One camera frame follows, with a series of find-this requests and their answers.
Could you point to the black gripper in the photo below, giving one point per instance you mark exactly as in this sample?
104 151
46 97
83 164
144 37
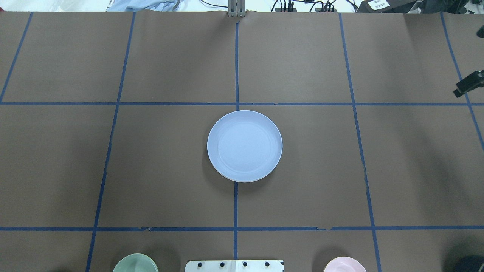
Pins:
470 84

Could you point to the blue plate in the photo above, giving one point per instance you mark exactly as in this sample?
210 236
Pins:
244 141

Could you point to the pink plate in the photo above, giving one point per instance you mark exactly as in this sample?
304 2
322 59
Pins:
245 177

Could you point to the dark blue pot with lid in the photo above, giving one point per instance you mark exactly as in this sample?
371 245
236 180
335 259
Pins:
470 263

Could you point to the pink bowl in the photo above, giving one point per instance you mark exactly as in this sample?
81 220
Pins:
344 264

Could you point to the light blue cloth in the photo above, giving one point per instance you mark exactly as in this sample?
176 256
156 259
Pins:
138 5

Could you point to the green bowl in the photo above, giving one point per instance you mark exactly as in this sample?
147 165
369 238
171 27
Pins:
136 262

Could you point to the aluminium frame post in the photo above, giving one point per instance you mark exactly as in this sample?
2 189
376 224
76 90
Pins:
236 8

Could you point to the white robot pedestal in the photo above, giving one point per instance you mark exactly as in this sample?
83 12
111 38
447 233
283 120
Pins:
235 266

